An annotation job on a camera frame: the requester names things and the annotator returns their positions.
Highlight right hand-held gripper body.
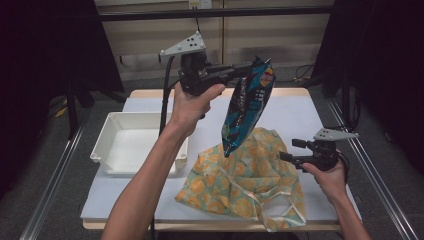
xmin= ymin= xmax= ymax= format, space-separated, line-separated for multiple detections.
xmin=294 ymin=128 xmax=360 ymax=172

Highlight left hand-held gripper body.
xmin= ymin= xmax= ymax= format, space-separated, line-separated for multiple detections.
xmin=159 ymin=31 xmax=234 ymax=97

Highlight blue chips bag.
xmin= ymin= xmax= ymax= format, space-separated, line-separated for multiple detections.
xmin=221 ymin=56 xmax=277 ymax=159

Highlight orange print cloth bag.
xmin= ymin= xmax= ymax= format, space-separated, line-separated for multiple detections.
xmin=174 ymin=126 xmax=307 ymax=233

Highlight white plastic tray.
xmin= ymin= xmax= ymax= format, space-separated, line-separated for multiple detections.
xmin=89 ymin=110 xmax=190 ymax=177

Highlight person's right hand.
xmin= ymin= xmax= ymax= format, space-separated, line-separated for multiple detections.
xmin=301 ymin=159 xmax=348 ymax=205

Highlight person's left hand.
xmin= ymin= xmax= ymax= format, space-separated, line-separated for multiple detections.
xmin=167 ymin=81 xmax=227 ymax=137

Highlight white table mat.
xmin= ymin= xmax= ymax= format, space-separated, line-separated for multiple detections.
xmin=80 ymin=95 xmax=363 ymax=224

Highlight wooden table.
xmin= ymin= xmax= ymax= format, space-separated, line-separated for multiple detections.
xmin=82 ymin=87 xmax=342 ymax=232

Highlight black horizontal bar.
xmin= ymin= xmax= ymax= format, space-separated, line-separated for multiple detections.
xmin=99 ymin=5 xmax=334 ymax=22

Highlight black curtain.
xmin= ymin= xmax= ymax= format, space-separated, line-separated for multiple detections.
xmin=311 ymin=0 xmax=424 ymax=176
xmin=0 ymin=0 xmax=125 ymax=201

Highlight black stand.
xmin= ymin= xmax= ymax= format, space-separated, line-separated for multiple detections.
xmin=64 ymin=79 xmax=80 ymax=140

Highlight left hand-held gripper black cable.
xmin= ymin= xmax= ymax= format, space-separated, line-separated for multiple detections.
xmin=150 ymin=55 xmax=177 ymax=240

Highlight black floor cables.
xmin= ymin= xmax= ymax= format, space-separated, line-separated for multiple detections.
xmin=323 ymin=94 xmax=364 ymax=134

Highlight black wall cable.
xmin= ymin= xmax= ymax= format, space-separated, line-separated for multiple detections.
xmin=194 ymin=17 xmax=316 ymax=89

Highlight metal floor rail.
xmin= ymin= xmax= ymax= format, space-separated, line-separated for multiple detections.
xmin=327 ymin=99 xmax=420 ymax=240
xmin=19 ymin=121 xmax=86 ymax=240

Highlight white wall socket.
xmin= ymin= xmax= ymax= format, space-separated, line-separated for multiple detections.
xmin=187 ymin=0 xmax=214 ymax=10

